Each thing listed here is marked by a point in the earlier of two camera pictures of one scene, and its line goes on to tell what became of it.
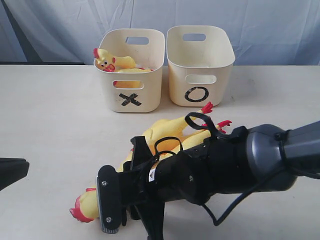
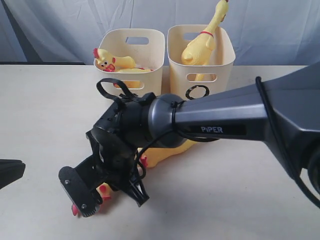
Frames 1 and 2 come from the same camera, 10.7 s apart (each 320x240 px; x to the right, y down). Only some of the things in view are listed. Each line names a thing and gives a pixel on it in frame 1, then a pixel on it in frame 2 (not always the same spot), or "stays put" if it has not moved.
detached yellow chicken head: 104,61 stays put
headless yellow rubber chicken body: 129,84 stays put
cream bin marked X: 135,91 stays put
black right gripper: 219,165 -> 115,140
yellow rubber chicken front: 85,208 -> 197,51
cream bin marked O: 200,60 stays put
